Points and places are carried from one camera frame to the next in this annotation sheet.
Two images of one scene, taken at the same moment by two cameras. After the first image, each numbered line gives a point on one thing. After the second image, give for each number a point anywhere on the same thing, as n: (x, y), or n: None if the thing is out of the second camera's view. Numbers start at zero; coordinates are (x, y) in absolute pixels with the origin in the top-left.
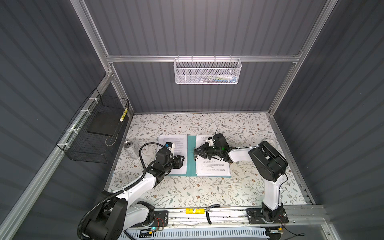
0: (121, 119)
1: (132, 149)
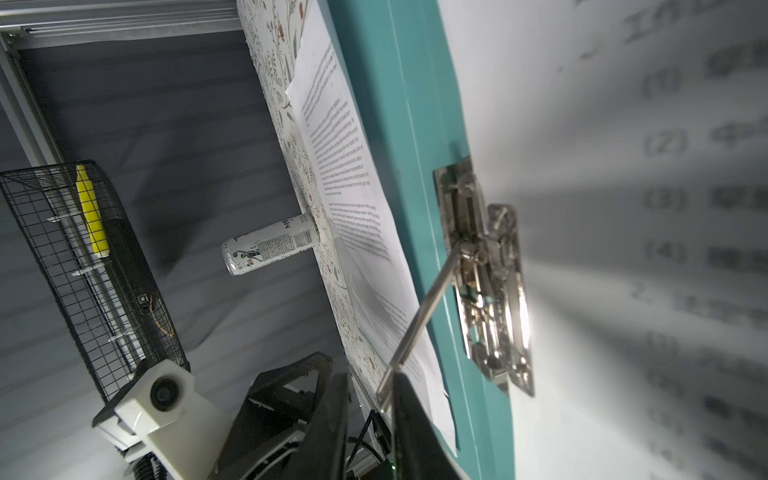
0: (91, 212)
1: (272, 242)
